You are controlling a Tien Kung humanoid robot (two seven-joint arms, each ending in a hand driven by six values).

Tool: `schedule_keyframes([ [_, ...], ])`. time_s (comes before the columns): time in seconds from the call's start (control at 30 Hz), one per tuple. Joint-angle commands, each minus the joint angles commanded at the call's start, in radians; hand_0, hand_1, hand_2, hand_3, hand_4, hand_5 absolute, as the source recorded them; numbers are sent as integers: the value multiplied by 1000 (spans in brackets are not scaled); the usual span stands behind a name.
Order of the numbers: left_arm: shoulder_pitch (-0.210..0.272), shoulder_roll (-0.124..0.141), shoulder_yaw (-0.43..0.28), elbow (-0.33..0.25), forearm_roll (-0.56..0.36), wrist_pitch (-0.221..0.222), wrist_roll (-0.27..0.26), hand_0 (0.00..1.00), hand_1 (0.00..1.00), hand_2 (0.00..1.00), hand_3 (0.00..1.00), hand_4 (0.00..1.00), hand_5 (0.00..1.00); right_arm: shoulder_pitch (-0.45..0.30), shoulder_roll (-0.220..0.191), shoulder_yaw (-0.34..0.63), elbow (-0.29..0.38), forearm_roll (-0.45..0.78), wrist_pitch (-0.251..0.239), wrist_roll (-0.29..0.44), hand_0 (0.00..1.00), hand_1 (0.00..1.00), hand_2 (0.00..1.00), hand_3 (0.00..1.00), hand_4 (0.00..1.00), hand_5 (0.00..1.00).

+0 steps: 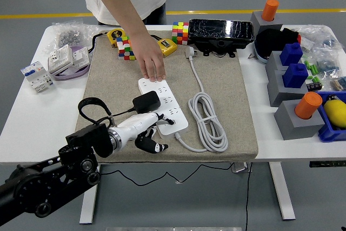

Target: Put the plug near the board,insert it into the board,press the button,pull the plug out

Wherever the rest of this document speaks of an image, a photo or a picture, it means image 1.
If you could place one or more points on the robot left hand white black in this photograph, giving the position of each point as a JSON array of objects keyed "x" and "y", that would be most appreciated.
[{"x": 138, "y": 124}]

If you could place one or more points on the person's right hand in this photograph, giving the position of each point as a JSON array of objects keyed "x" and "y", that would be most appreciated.
[{"x": 150, "y": 58}]

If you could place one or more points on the black power adapter plug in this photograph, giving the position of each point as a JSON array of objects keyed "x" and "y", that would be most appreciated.
[{"x": 146, "y": 101}]

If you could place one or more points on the white power strip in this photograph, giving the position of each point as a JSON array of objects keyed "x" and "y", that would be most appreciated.
[{"x": 178, "y": 129}]

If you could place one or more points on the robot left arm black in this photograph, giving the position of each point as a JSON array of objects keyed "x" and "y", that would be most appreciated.
[{"x": 89, "y": 139}]

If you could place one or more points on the person's right forearm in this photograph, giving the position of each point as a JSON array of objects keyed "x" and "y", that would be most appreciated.
[{"x": 121, "y": 6}]

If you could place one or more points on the yellow tape measure square label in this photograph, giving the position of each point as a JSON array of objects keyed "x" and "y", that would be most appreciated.
[{"x": 169, "y": 47}]

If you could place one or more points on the colourful puzzle cube twisted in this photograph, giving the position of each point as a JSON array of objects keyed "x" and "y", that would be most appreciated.
[{"x": 123, "y": 49}]

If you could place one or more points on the colourful puzzle cube tall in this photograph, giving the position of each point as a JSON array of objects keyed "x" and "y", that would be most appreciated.
[{"x": 180, "y": 33}]

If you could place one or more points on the yellow tape measure round label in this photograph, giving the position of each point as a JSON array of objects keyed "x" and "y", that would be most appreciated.
[{"x": 114, "y": 35}]

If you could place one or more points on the grey-brown mat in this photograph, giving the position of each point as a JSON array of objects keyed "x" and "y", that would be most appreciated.
[{"x": 113, "y": 79}]

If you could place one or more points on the black cracked glossy device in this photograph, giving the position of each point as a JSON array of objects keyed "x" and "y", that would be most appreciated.
[{"x": 216, "y": 29}]

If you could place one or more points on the plastic bag of metal nuts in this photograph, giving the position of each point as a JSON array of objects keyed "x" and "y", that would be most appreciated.
[{"x": 69, "y": 37}]

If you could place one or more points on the white table leg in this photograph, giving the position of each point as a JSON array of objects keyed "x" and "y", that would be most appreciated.
[
  {"x": 282, "y": 193},
  {"x": 87, "y": 206}
]

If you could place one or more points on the white blue circuit breaker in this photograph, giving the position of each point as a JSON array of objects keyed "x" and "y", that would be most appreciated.
[{"x": 36, "y": 75}]

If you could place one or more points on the grey block with hole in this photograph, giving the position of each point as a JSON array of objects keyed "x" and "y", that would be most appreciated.
[
  {"x": 256, "y": 20},
  {"x": 292, "y": 128},
  {"x": 273, "y": 63},
  {"x": 278, "y": 93}
]

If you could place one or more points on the black cloth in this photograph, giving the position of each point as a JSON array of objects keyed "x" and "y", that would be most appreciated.
[{"x": 270, "y": 40}]

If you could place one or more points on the orange cylinder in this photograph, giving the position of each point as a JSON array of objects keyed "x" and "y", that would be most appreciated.
[
  {"x": 270, "y": 9},
  {"x": 308, "y": 105}
]

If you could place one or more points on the blue block with knob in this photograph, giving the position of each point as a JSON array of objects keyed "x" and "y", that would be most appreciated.
[
  {"x": 295, "y": 75},
  {"x": 291, "y": 53}
]

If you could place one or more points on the green small cylinder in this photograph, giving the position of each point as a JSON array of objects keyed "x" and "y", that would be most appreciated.
[
  {"x": 315, "y": 69},
  {"x": 309, "y": 77},
  {"x": 307, "y": 65}
]

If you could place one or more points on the small black component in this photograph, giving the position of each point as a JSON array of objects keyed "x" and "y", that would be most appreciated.
[{"x": 315, "y": 86}]

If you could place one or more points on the clear plastic parts bag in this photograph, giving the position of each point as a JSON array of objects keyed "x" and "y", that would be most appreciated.
[{"x": 316, "y": 37}]

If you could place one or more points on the clear bag blue parts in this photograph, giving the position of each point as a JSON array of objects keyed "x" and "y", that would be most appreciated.
[{"x": 327, "y": 64}]

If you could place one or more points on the blue plastic bin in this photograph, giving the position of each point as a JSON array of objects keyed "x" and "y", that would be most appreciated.
[{"x": 328, "y": 133}]

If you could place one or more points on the clear bag brown parts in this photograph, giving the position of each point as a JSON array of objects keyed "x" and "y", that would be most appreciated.
[{"x": 339, "y": 83}]

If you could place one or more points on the black table control panel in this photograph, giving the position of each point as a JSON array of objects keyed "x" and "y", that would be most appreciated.
[{"x": 327, "y": 164}]

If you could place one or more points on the yellow rounded object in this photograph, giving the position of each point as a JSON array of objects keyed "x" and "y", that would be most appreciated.
[{"x": 336, "y": 112}]

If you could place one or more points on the white switch panel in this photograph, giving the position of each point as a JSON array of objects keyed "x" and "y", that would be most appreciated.
[{"x": 81, "y": 55}]

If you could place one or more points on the white wall socket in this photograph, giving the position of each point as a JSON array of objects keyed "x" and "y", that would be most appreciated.
[{"x": 59, "y": 58}]

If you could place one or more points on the silver under-table bracket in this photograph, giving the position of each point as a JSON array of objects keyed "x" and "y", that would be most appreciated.
[{"x": 239, "y": 168}]

